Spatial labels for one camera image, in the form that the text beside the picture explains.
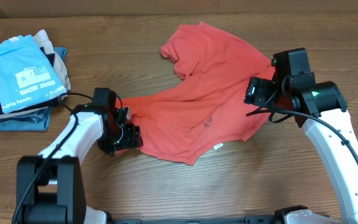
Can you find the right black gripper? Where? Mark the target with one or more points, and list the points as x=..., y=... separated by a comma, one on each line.
x=257, y=93

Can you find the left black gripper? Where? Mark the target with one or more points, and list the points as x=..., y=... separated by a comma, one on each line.
x=133, y=138

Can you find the red t-shirt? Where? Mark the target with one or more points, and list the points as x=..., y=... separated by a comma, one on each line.
x=207, y=107

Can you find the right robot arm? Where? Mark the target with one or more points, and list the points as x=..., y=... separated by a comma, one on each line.
x=321, y=111

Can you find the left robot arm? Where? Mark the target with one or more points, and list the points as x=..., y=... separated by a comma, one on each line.
x=49, y=186

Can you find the light blue printed t-shirt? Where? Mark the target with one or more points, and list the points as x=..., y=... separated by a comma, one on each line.
x=27, y=77

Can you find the beige folded garment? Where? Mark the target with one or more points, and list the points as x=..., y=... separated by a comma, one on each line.
x=42, y=39

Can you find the black folded garment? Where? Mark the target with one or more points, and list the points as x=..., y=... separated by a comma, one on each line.
x=52, y=102

